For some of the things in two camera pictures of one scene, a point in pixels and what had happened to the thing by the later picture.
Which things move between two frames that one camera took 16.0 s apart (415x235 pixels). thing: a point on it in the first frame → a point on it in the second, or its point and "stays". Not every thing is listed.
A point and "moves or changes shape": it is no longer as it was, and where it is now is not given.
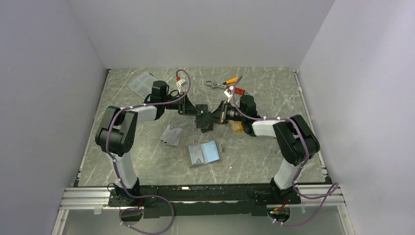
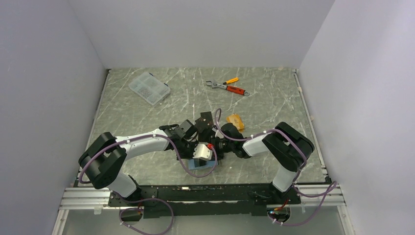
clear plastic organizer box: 142,83 stays
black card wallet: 201,123 moves or changes shape
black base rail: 200,199 stays
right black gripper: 219,116 → 214,140
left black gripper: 186,107 → 194,144
